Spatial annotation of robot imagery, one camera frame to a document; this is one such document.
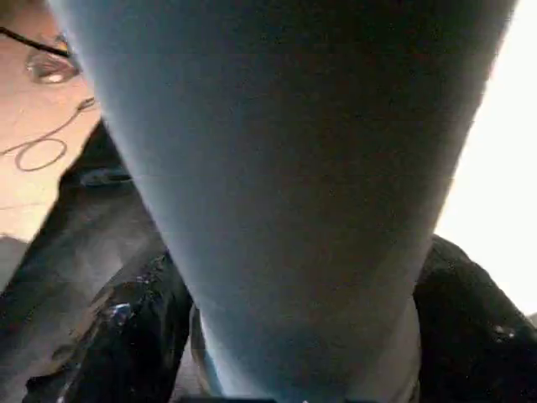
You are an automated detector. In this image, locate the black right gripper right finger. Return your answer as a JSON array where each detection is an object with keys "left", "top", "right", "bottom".
[{"left": 415, "top": 237, "right": 537, "bottom": 403}]

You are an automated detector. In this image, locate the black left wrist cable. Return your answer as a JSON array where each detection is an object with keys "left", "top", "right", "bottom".
[{"left": 0, "top": 25, "right": 70, "bottom": 60}]

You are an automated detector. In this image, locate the thin grey floor cable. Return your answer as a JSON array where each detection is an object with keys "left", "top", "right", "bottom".
[{"left": 0, "top": 97, "right": 98, "bottom": 174}]

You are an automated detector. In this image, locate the white plastic table leg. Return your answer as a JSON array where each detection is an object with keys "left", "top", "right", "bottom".
[{"left": 46, "top": 0, "right": 519, "bottom": 403}]

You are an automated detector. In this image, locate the white plastic table top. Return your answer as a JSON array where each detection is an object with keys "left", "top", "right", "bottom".
[{"left": 435, "top": 0, "right": 537, "bottom": 318}]

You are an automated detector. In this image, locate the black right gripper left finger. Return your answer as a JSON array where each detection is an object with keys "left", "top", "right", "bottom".
[{"left": 25, "top": 252, "right": 192, "bottom": 403}]

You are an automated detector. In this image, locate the crumpled clear plastic bag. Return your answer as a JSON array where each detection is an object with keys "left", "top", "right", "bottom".
[{"left": 25, "top": 38, "right": 81, "bottom": 86}]

